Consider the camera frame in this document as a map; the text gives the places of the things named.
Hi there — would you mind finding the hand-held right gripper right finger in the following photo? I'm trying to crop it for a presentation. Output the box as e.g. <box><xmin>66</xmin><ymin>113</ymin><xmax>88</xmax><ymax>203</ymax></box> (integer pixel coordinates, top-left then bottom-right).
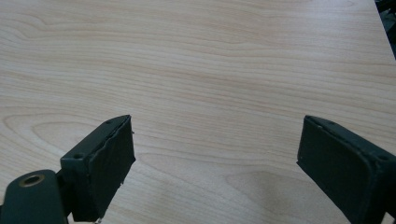
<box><xmin>296</xmin><ymin>115</ymin><xmax>396</xmax><ymax>224</ymax></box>

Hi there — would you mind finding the dark equipment beside table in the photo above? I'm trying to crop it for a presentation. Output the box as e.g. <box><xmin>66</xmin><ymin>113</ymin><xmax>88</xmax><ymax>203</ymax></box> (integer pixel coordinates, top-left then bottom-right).
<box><xmin>374</xmin><ymin>0</ymin><xmax>396</xmax><ymax>61</ymax></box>

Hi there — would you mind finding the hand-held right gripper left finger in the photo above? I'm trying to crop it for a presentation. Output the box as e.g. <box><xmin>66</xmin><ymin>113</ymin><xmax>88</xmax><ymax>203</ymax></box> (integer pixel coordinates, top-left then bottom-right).
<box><xmin>59</xmin><ymin>114</ymin><xmax>136</xmax><ymax>223</ymax></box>

